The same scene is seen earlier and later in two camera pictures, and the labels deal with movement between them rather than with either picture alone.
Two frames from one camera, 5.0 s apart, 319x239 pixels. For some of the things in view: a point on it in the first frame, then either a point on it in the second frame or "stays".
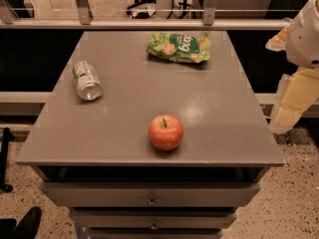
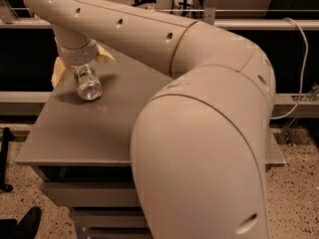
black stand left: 5,136 stays
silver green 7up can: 88,83 stays
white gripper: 305,40 to 79,57
